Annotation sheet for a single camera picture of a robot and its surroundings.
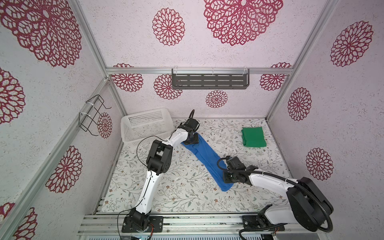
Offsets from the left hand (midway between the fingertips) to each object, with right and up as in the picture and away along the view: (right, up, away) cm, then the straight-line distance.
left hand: (194, 143), depth 106 cm
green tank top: (+44, +4, +2) cm, 44 cm away
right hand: (+17, -18, -17) cm, 30 cm away
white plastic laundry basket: (-40, +10, +7) cm, 42 cm away
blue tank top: (+10, -10, -12) cm, 18 cm away
